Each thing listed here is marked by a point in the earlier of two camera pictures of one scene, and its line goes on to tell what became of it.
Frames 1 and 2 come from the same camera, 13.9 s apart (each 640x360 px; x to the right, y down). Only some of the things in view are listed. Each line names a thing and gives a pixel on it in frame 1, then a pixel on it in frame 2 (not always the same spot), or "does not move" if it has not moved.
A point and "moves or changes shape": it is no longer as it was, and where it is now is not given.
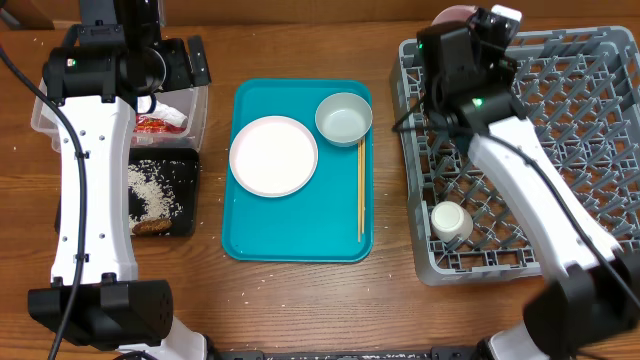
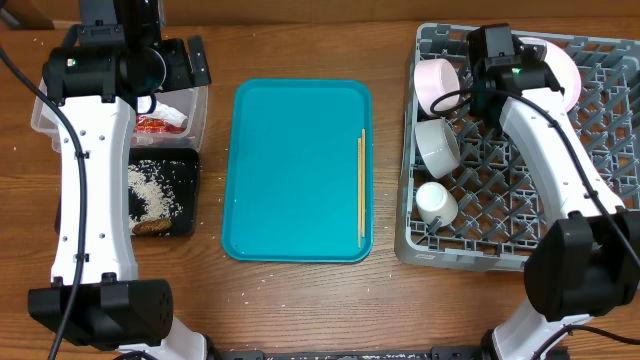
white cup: [450, 221] -> [433, 200]
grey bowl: [343, 119] -> [437, 146]
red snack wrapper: [145, 124] does not move
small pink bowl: [450, 13] moves or changes shape
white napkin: [162, 111] does not move
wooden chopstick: [362, 185] does not move
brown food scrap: [151, 225] does not move
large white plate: [273, 156] -> [563, 70]
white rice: [148, 178] does not move
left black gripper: [181, 76] does not move
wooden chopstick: [359, 179] does not move
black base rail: [439, 353] does not move
